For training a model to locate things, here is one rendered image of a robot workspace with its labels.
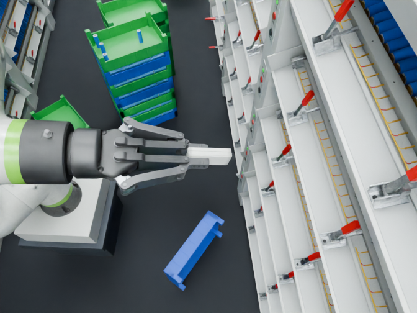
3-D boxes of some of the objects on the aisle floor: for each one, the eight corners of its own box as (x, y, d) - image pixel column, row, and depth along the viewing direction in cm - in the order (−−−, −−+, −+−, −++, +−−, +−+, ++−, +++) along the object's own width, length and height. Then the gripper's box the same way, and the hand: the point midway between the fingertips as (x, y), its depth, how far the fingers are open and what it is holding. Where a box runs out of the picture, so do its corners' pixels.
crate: (36, 121, 182) (29, 112, 175) (67, 103, 189) (62, 94, 182) (61, 155, 171) (55, 147, 164) (94, 135, 177) (89, 126, 170)
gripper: (81, 131, 53) (219, 136, 58) (72, 204, 47) (228, 203, 52) (74, 102, 47) (230, 110, 52) (62, 181, 40) (241, 182, 46)
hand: (208, 156), depth 51 cm, fingers closed
